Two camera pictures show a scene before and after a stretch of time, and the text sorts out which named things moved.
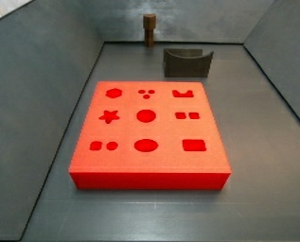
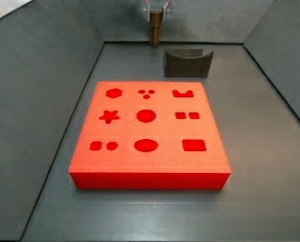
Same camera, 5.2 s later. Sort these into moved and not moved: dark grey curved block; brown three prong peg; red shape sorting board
Moved: brown three prong peg
Not moved: dark grey curved block; red shape sorting board
